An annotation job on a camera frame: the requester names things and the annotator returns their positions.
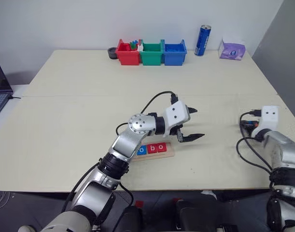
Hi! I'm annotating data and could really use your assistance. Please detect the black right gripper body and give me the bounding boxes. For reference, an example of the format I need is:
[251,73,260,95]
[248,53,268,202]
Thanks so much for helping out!
[239,118,259,133]

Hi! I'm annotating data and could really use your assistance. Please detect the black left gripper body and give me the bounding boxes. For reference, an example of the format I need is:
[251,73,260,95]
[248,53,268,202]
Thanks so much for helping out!
[170,107,194,143]

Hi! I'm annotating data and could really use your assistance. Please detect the wooden letter tray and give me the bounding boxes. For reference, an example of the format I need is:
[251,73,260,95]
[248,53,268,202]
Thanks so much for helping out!
[132,142,176,162]

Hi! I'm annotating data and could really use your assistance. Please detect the blue plastic bin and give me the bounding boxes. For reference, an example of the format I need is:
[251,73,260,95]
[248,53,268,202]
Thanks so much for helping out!
[161,39,187,66]

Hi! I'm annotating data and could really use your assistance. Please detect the green plastic bin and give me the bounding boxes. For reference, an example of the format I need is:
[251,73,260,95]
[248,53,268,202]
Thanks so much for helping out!
[139,39,164,66]

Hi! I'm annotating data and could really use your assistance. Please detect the blue drink can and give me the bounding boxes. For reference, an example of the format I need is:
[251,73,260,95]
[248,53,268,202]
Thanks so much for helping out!
[194,24,212,57]

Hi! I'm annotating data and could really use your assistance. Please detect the purple tissue pack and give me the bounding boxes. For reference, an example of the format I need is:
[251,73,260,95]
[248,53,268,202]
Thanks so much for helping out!
[219,36,246,60]

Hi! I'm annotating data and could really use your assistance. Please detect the dark rounded shape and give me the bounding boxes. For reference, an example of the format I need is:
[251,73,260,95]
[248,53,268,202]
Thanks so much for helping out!
[114,206,143,232]
[175,200,219,232]

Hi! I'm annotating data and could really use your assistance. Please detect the red plastic bin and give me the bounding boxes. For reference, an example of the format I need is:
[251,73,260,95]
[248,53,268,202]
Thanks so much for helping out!
[115,39,142,66]

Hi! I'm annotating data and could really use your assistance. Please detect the black round holder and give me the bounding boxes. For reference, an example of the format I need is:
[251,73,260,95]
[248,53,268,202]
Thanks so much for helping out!
[108,47,119,60]

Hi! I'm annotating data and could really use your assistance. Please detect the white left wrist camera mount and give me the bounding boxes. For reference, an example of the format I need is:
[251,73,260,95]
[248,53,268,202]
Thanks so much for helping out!
[163,101,192,139]

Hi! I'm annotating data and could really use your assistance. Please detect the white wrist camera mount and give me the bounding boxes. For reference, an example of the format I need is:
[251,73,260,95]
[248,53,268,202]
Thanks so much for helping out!
[163,101,192,139]
[254,105,280,137]

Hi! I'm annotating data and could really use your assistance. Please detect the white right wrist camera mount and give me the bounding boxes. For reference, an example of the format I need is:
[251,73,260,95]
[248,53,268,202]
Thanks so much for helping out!
[254,105,280,137]

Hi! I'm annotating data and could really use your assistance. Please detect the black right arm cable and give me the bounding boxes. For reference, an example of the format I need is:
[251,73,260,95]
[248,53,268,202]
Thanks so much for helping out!
[236,110,275,174]

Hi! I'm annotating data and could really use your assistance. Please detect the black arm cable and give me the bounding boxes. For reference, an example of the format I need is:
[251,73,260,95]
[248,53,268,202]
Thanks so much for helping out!
[236,110,275,174]
[62,90,179,219]

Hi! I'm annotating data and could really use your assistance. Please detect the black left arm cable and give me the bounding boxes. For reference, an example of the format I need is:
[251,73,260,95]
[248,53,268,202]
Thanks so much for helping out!
[62,90,179,219]

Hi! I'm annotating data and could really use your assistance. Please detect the white floor cables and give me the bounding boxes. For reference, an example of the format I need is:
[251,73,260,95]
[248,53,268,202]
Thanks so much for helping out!
[0,190,10,210]

